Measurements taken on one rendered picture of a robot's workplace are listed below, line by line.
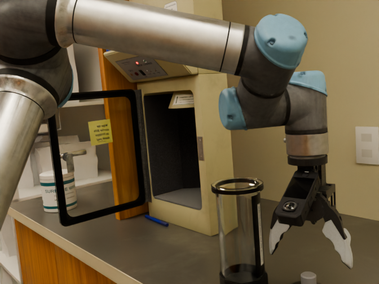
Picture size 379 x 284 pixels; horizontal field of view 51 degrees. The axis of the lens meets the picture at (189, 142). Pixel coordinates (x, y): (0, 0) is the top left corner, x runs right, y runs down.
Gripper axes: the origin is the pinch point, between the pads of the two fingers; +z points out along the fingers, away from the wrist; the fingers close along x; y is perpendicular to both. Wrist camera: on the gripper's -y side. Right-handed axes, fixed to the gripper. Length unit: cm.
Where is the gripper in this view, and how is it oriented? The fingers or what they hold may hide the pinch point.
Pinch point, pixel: (307, 263)
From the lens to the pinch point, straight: 80.0
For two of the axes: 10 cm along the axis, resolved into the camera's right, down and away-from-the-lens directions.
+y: 5.7, -1.4, 8.1
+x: -8.2, 0.0, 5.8
